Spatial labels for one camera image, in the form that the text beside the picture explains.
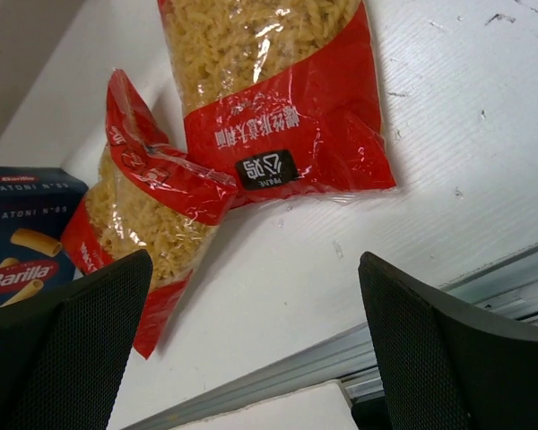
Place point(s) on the red fusilli pasta bag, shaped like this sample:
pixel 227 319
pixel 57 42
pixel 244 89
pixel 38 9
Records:
pixel 149 197
pixel 280 95

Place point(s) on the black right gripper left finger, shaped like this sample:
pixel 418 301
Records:
pixel 63 353

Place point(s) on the aluminium table rail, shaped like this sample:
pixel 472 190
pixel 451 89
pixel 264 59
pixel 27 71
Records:
pixel 508 288

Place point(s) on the blue Barilla rigatoni box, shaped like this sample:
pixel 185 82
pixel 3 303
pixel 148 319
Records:
pixel 36 205

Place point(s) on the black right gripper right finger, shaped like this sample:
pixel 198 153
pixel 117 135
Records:
pixel 446 364

